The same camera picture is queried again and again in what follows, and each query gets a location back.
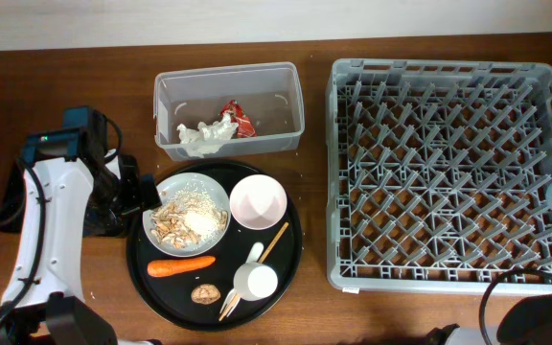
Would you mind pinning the pink bowl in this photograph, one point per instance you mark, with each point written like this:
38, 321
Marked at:
258, 202

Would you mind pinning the black rectangular tray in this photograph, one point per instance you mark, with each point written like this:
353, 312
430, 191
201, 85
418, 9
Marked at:
10, 206

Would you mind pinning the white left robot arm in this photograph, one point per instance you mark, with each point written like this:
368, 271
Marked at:
73, 186

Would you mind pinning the wooden chopstick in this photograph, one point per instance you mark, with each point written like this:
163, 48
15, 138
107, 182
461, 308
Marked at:
264, 255

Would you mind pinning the grey plate with food scraps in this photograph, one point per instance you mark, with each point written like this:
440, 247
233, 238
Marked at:
192, 217

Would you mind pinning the round black serving tray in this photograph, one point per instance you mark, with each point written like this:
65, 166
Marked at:
170, 297

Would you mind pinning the orange carrot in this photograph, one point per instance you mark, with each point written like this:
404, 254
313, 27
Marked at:
167, 268

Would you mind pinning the white plastic fork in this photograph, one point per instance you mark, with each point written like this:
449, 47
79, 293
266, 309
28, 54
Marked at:
230, 302

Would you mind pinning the red snack wrapper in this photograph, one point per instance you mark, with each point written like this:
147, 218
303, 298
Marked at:
236, 114

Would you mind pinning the grey dishwasher rack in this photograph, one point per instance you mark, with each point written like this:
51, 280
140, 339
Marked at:
437, 174

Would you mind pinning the walnut shell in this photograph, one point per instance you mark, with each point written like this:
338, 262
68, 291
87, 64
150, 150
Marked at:
205, 294

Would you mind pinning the white cup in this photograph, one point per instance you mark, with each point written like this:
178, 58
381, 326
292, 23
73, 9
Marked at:
255, 281

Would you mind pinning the clear plastic bin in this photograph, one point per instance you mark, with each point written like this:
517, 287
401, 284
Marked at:
270, 94

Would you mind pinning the white tissue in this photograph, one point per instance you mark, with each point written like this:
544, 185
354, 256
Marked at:
207, 139

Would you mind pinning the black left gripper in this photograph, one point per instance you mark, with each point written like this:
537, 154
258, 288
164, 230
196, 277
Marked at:
141, 197

